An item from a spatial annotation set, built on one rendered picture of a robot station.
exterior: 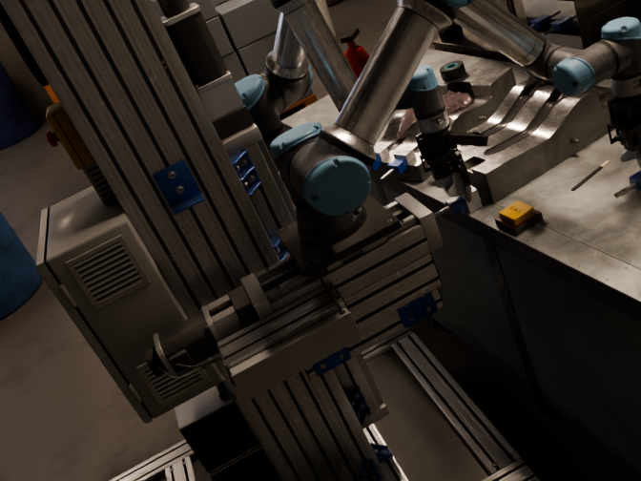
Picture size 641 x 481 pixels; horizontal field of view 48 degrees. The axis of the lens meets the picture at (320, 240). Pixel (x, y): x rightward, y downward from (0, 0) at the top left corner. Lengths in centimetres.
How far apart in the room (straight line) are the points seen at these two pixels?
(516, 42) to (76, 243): 100
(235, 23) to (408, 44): 392
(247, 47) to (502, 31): 378
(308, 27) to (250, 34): 358
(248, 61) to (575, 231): 382
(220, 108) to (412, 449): 111
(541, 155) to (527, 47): 41
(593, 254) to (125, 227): 98
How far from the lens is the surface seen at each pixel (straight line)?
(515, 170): 190
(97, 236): 154
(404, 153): 212
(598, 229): 170
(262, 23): 522
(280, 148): 141
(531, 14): 285
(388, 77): 131
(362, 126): 131
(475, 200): 187
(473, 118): 225
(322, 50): 165
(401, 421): 224
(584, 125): 202
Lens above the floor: 175
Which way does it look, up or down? 28 degrees down
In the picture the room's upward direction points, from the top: 24 degrees counter-clockwise
